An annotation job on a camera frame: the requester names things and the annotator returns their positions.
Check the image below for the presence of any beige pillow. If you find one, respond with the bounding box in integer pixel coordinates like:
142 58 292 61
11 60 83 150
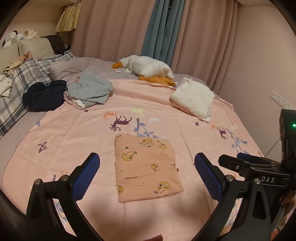
18 37 56 59
0 43 19 75

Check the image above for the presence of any dark navy garment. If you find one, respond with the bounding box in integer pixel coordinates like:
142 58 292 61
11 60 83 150
22 80 67 112

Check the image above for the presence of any grey garment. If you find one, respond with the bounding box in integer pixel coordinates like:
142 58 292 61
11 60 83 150
67 73 114 107

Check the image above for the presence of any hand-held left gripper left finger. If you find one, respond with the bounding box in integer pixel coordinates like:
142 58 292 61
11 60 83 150
25 152 102 241

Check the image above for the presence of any beige patterned garment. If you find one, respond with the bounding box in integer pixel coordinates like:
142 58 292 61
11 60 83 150
3 61 24 77

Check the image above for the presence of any white goose plush toy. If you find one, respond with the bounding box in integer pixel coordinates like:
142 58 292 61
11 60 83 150
112 55 178 87

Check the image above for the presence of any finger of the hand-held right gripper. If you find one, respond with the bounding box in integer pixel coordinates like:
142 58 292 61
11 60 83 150
218 154 282 179
236 152 282 166

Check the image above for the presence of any dark brown cloth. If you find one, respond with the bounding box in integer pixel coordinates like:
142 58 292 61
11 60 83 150
41 35 72 55

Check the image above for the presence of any white crumpled garment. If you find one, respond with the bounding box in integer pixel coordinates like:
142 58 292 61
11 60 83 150
0 75 13 98

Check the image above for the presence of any small pink cloth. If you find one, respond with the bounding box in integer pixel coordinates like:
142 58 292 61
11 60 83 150
18 51 33 62

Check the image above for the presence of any white wall power strip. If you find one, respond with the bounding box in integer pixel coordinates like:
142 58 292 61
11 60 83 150
270 90 292 108

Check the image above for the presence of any beige pink curtain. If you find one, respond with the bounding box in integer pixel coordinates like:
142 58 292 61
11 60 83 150
70 0 155 62
171 0 239 98

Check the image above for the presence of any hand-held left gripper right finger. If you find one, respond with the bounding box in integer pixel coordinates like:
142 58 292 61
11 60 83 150
194 152 271 241

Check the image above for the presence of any teal curtain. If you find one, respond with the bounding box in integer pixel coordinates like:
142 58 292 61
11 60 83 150
141 0 185 67

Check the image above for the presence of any beige plush toy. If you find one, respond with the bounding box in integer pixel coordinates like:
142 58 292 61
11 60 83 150
23 29 40 40

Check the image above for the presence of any pink printed blanket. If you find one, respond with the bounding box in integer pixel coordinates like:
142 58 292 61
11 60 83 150
2 79 265 240

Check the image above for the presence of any yellow fringed cloth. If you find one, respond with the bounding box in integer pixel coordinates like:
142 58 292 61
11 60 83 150
55 4 81 32

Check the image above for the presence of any orange printed baby shirt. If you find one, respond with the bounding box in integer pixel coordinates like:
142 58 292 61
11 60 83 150
114 133 184 203

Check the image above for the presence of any plaid pillow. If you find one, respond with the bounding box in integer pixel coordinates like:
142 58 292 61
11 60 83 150
0 50 76 137

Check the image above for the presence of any white folded garment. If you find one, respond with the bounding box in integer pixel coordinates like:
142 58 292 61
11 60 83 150
171 77 215 123

